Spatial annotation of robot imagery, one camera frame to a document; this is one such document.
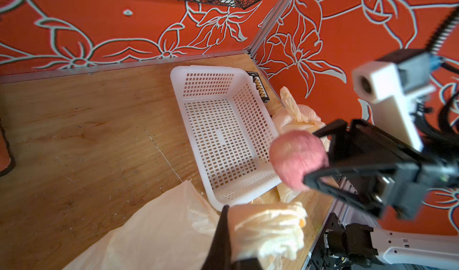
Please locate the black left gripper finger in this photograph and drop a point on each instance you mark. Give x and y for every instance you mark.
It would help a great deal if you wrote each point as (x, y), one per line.
(219, 256)

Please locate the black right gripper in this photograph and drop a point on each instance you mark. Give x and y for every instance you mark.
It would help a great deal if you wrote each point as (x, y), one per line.
(390, 172)

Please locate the plain translucent plastic bag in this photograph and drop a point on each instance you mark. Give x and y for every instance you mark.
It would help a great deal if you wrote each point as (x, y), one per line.
(175, 232)

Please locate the banana print plastic bag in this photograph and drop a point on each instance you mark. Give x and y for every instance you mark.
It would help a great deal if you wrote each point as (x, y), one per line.
(295, 117)

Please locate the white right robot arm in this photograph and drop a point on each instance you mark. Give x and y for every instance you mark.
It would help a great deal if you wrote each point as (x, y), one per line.
(343, 246)

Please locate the black remote with buttons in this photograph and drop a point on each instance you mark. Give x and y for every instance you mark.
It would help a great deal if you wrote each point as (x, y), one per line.
(259, 86)

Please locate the pink perforated plastic basket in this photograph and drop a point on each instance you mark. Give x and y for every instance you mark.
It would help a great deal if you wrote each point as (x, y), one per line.
(230, 132)

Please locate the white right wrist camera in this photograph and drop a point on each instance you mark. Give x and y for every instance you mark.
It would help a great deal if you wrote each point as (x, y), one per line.
(393, 86)

